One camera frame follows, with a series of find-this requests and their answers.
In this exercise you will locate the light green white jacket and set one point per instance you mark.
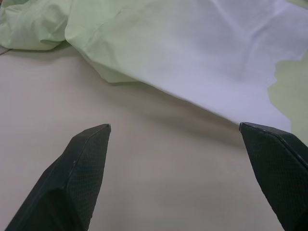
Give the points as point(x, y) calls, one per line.
point(183, 53)

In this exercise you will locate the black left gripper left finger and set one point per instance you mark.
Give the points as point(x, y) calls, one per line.
point(69, 183)

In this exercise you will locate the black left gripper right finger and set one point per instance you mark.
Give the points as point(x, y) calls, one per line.
point(281, 173)

